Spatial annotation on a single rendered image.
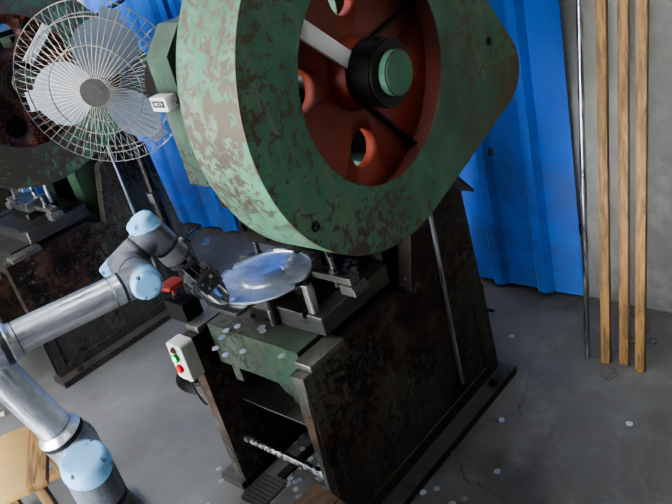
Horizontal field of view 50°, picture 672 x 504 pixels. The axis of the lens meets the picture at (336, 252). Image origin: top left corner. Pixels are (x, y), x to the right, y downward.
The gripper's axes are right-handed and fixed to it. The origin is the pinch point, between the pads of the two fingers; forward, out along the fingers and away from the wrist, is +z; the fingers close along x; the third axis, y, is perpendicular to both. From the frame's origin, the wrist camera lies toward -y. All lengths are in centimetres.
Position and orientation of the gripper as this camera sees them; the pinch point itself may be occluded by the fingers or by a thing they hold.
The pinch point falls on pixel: (223, 299)
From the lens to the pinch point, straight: 200.6
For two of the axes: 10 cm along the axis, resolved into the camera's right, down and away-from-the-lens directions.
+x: 6.5, -7.4, 1.9
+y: 5.4, 2.7, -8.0
